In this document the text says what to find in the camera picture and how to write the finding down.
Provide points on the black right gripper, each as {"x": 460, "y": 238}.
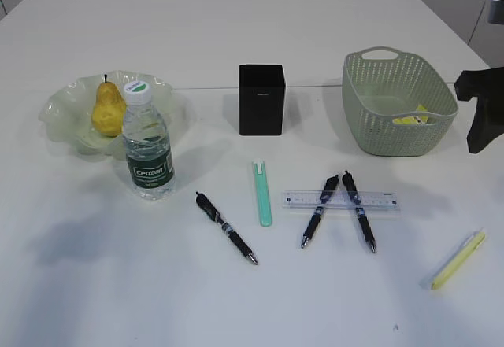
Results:
{"x": 486, "y": 86}

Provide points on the yellow sticky note packet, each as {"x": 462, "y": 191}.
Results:
{"x": 412, "y": 120}

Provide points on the yellow pen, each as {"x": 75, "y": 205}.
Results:
{"x": 458, "y": 259}

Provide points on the mint green pen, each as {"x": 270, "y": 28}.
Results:
{"x": 262, "y": 193}

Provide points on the clear water bottle green label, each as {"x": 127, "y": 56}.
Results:
{"x": 146, "y": 143}

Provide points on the yellow pear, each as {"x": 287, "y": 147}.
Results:
{"x": 109, "y": 109}

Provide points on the green woven plastic basket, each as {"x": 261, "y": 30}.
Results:
{"x": 376, "y": 91}

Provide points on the clear plastic ruler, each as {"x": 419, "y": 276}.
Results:
{"x": 310, "y": 199}

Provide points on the black pen right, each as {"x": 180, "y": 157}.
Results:
{"x": 354, "y": 197}

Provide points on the black pen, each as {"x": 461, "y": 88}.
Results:
{"x": 354, "y": 197}
{"x": 326, "y": 195}
{"x": 211, "y": 211}

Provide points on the black pen middle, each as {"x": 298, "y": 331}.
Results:
{"x": 326, "y": 195}

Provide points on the black square pen holder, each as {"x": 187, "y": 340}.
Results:
{"x": 261, "y": 99}

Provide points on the black pen left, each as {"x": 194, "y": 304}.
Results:
{"x": 211, "y": 211}

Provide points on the frosted green wavy plate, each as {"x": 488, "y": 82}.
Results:
{"x": 67, "y": 113}

